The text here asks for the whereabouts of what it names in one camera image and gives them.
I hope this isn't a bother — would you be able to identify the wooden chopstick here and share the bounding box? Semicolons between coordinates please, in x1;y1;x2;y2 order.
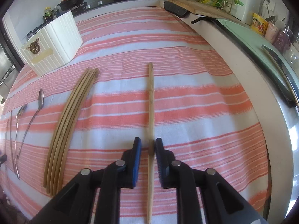
46;68;94;192
48;68;97;195
52;68;100;197
43;68;92;193
147;63;155;223

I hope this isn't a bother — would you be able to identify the thin dark chopstick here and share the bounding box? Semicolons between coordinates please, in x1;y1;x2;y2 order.
10;110;16;174

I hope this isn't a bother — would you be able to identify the steel spoon curved handle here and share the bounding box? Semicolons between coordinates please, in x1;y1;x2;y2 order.
14;104;27;179

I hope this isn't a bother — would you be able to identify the long steel spoon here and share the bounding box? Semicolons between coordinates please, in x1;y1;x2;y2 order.
16;88;45;160

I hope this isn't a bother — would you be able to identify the grey refrigerator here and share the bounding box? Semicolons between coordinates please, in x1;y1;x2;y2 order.
0;46;19;100

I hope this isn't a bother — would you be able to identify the pink striped tablecloth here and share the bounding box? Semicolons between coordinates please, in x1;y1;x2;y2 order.
1;7;270;223

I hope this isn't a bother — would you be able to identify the white ribbed utensil holder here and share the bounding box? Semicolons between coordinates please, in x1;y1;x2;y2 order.
19;11;83;77

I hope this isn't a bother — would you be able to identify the mint green mat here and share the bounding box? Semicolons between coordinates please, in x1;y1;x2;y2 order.
217;19;298;92

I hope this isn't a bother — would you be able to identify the purple soap bottle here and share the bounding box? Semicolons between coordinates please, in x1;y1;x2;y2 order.
273;25;290;54

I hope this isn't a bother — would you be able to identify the yellow snack packet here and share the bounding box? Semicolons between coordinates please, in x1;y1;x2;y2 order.
251;13;269;36

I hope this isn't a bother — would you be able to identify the condiment bottles group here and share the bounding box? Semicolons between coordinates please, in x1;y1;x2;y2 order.
43;6;60;23

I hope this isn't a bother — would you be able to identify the wooden cutting board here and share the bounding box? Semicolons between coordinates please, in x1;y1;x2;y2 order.
168;0;246;26

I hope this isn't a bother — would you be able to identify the white knife block box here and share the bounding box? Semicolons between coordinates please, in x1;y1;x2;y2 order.
230;0;261;25

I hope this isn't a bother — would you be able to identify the black pot orange lid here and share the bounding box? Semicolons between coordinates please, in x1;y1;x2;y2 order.
58;0;84;11

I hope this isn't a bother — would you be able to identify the black gas stove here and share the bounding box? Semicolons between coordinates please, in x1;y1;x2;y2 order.
71;0;131;17

